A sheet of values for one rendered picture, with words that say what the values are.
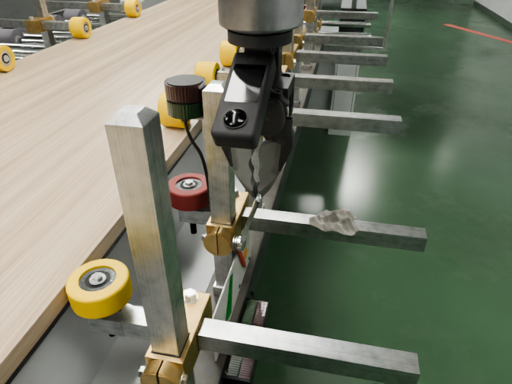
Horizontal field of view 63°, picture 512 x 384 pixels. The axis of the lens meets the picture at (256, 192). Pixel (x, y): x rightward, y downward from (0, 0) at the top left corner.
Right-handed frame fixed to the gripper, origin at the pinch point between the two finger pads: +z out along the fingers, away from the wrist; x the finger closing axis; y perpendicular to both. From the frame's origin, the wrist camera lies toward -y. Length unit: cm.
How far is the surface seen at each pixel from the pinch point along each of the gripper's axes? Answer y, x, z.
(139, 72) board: 76, 54, 11
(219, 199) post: 8.9, 8.0, 8.2
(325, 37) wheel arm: 113, -2, 6
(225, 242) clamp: 6.1, 6.5, 14.8
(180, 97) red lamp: 7.8, 12.5, -9.1
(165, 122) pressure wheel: 35.9, 28.3, 8.1
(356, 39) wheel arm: 113, -13, 6
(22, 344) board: -20.6, 23.0, 10.7
